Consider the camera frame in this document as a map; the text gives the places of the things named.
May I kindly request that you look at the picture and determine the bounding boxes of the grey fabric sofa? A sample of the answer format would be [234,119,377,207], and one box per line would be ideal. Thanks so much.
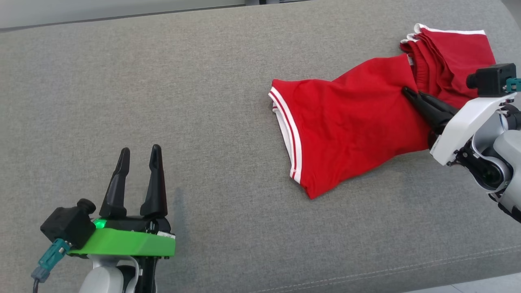
[0,0,521,293]

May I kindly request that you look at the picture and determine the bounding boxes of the red Bulls jersey white sleeves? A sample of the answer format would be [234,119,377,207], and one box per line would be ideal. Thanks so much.
[268,53,460,200]

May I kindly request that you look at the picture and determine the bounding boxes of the red shorts white trim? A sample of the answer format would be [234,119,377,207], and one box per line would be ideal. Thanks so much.
[400,23,497,110]

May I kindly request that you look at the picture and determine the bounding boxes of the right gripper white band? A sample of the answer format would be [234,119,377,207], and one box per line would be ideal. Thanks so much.
[402,86,517,166]

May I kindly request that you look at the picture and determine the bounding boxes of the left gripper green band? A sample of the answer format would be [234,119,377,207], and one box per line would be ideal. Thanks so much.
[67,144,176,293]

